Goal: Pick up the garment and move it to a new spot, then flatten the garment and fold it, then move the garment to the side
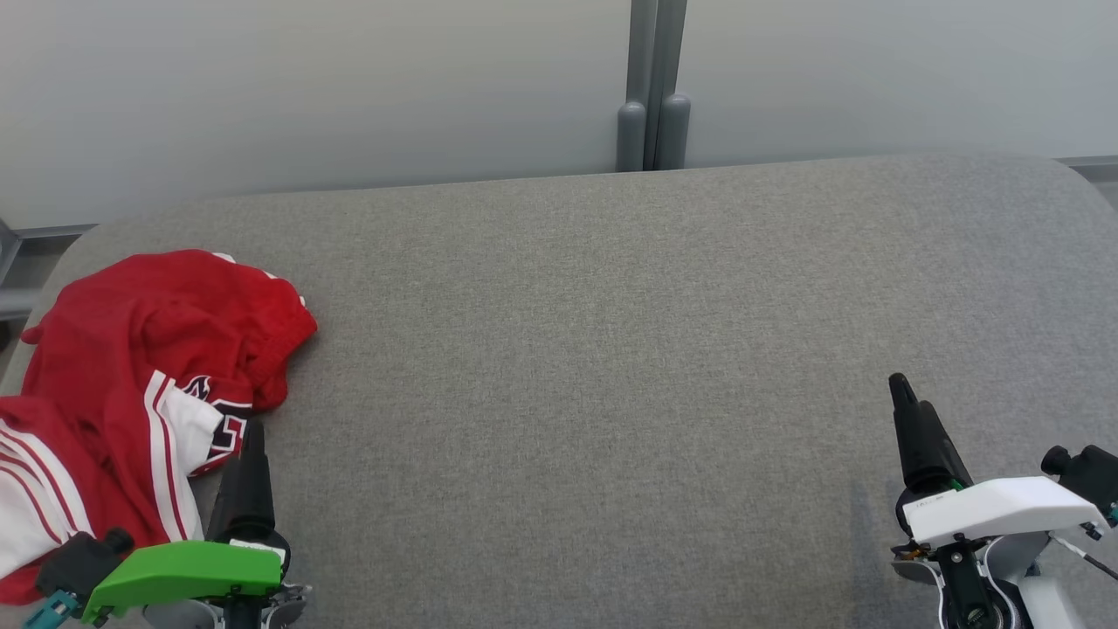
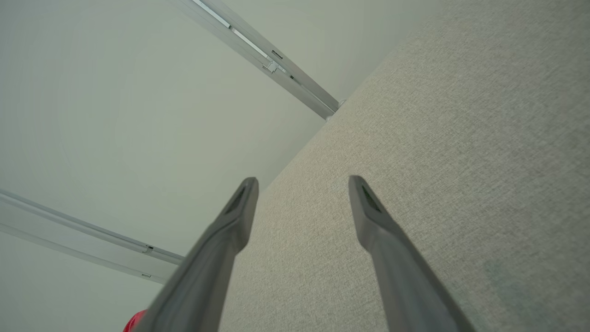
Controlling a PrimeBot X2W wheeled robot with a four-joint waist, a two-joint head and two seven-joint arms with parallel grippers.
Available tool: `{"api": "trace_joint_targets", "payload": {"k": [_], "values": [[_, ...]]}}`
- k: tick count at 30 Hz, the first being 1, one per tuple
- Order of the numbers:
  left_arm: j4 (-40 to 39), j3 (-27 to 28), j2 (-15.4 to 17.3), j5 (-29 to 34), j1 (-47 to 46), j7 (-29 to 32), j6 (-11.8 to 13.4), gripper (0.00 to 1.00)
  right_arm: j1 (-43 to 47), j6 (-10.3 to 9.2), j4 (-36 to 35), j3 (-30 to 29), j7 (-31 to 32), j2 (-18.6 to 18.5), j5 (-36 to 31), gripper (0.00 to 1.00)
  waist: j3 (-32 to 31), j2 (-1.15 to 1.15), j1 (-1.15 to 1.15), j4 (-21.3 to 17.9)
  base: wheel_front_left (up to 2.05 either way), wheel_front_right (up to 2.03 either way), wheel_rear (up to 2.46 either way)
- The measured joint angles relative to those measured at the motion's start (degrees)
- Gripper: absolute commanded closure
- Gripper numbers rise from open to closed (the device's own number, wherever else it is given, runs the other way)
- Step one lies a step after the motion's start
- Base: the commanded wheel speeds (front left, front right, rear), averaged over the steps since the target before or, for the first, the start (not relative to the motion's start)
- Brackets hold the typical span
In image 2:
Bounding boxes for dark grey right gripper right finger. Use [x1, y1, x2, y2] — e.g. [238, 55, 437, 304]
[348, 175, 475, 332]

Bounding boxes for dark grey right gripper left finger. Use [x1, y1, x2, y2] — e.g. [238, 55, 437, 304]
[134, 177, 260, 332]

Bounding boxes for red shorts with white band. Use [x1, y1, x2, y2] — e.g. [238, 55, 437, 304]
[122, 310, 148, 332]

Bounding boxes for grey metal frame with bracket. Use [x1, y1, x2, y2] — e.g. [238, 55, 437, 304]
[0, 188, 185, 284]

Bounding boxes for grey metal double post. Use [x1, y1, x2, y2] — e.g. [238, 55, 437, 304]
[168, 0, 346, 121]

